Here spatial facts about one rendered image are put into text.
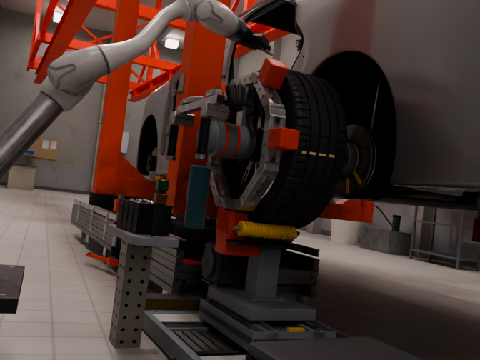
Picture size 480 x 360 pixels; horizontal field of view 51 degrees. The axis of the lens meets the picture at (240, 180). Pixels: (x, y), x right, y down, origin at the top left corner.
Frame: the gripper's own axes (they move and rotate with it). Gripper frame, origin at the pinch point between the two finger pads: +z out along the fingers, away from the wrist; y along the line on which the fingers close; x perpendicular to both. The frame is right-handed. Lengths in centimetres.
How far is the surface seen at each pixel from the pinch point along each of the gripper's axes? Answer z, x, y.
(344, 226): 692, -29, -303
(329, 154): -3, -48, 33
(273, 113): -21.2, -36.1, 19.6
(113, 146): 87, -8, -213
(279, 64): -17.2, -16.0, 18.5
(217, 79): 8.4, -5.1, -34.8
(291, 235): 6, -78, 13
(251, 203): -11, -67, 5
